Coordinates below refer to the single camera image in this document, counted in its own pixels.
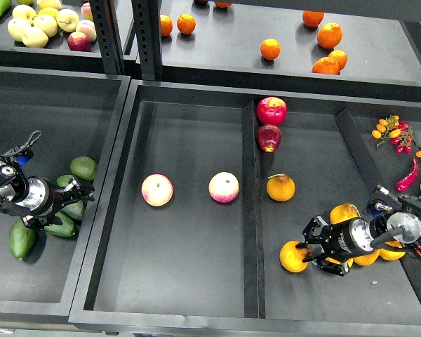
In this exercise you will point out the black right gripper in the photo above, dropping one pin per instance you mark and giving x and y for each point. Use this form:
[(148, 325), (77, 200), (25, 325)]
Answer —
[(342, 241)]

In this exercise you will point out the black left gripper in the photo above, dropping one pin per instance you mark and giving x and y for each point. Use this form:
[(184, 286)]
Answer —
[(37, 200)]

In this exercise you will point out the green avocado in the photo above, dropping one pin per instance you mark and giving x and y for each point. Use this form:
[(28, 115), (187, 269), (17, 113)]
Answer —
[(64, 226), (21, 240), (84, 167), (75, 211), (64, 180)]

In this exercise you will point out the yellow pear with brown top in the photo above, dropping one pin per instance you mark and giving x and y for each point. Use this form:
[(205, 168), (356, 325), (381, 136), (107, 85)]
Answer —
[(291, 258)]

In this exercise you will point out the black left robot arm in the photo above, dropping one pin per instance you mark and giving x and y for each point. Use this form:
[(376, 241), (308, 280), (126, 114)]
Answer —
[(11, 167)]

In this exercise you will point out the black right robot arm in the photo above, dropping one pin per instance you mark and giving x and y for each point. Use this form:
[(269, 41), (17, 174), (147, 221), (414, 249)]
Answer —
[(389, 221)]

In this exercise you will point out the yellow pear lower left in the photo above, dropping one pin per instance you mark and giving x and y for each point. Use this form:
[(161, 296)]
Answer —
[(350, 261)]

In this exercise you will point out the yellow pear upper right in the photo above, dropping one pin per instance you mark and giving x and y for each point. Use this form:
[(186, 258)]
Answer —
[(342, 213)]

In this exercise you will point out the yellow pear lower middle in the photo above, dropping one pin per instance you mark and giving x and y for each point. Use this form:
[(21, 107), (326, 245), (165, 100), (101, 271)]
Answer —
[(367, 259)]

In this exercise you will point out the green avocado top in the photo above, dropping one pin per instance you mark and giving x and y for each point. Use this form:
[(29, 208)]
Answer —
[(84, 167)]

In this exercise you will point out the yellow pear lower right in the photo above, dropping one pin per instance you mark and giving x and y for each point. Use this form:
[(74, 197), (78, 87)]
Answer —
[(392, 251)]

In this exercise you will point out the yellow pear near divider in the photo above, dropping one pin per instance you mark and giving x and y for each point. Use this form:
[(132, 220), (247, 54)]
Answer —
[(280, 187)]

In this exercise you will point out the black left tray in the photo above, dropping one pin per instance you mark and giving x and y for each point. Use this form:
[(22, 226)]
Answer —
[(77, 114)]

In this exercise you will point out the black tray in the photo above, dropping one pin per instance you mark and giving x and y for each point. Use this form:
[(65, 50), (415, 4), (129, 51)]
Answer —
[(77, 114), (197, 267)]

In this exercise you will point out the pink yellow apple left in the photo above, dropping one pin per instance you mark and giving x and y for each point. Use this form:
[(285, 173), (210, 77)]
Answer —
[(157, 190)]

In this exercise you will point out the pink yellow apple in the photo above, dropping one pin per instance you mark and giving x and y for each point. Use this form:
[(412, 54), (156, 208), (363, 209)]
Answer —
[(157, 190), (223, 187)]

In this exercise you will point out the red chili pepper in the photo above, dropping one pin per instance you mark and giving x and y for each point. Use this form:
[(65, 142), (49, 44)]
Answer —
[(409, 179)]

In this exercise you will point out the pink yellow apple middle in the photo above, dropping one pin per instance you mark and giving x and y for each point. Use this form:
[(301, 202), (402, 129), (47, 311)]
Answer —
[(223, 187)]

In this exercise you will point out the dark red apple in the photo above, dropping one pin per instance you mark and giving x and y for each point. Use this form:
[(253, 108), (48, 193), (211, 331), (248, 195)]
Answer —
[(268, 138)]

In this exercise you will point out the black centre tray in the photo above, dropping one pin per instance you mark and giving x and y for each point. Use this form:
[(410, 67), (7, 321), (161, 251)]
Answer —
[(197, 267)]

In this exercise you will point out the red cherry tomato bunch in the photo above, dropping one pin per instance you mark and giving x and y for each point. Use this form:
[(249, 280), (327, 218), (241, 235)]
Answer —
[(402, 138)]

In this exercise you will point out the bright red apple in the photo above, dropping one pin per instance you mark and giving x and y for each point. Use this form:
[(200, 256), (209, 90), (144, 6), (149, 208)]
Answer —
[(271, 110)]

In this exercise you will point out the red apple on shelf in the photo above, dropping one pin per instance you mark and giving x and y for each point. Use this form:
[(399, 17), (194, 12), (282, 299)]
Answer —
[(78, 41)]

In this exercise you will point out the pale yellow apple front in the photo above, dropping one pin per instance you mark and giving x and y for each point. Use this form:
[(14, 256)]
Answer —
[(34, 37)]

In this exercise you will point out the pale yellow apple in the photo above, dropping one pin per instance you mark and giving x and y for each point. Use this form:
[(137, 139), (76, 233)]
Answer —
[(24, 12), (16, 27), (67, 20), (47, 24), (34, 37)]

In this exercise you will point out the orange on shelf front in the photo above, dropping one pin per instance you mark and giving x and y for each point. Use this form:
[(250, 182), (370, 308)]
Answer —
[(326, 65)]

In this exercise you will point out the pink peach on shelf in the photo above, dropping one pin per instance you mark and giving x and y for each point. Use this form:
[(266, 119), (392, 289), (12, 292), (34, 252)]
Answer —
[(88, 28)]

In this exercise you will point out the pale yellow apple centre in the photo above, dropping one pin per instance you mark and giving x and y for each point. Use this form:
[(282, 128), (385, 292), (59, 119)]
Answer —
[(47, 24)]

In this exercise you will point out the pale yellow apple left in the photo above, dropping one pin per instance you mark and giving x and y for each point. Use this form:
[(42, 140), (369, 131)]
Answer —
[(16, 27)]

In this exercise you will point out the pale yellow apple right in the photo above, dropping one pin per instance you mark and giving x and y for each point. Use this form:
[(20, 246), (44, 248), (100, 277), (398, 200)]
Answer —
[(67, 20)]

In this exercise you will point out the orange on shelf right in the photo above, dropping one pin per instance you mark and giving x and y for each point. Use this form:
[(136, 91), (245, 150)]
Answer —
[(340, 56)]

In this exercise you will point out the pale yellow apple top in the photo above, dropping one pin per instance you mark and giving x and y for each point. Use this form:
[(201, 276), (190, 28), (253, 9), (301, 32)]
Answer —
[(24, 12)]

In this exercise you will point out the black shelf post left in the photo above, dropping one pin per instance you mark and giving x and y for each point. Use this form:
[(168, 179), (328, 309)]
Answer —
[(104, 18)]

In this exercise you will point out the black shelf post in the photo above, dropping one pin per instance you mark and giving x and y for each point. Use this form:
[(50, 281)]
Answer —
[(148, 34), (104, 18)]

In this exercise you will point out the black shelf post right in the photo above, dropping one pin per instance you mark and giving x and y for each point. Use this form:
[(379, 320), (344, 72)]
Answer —
[(148, 34)]

